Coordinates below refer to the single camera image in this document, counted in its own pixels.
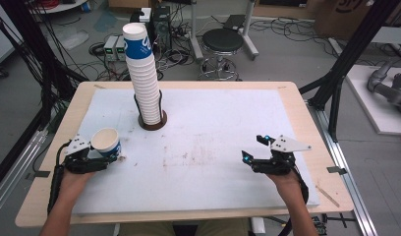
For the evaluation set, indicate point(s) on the blue white paper cup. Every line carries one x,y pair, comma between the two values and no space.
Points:
105,139

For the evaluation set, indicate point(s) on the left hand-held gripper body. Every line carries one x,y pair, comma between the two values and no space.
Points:
79,164

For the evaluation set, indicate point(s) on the printed cardboard box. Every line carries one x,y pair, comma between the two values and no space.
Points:
346,16

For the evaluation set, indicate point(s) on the stack of nested paper cups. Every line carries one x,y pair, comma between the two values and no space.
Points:
143,75

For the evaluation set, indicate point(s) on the person's right hand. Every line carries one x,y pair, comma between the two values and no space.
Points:
287,183

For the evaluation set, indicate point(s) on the small white box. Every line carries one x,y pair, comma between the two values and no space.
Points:
145,14

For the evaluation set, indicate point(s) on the white table mat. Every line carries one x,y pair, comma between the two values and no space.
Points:
205,183

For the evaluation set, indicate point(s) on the black flat pad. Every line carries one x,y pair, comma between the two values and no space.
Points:
234,22

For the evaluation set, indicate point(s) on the grey bench power supply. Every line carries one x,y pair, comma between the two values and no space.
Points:
110,46
121,49

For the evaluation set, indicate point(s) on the black frame post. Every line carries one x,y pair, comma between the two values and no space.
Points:
352,49

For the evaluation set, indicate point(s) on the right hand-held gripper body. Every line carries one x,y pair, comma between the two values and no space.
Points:
277,164

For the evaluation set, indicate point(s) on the thin wooden stick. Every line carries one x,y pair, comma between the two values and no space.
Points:
328,196

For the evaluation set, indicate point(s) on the grey tape piece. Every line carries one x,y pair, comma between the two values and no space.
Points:
38,174
336,170

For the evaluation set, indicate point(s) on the aluminium rail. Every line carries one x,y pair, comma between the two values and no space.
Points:
15,177
349,183

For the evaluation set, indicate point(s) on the black round stool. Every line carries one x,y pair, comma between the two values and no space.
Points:
222,39

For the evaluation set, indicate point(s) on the grey robot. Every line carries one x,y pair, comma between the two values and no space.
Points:
385,91

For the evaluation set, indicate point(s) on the brown cup holder black rods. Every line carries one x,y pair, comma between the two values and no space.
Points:
152,128

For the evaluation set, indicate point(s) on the person's left hand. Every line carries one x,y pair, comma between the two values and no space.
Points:
74,183

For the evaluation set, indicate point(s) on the white floor platform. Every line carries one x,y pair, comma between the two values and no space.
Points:
372,111

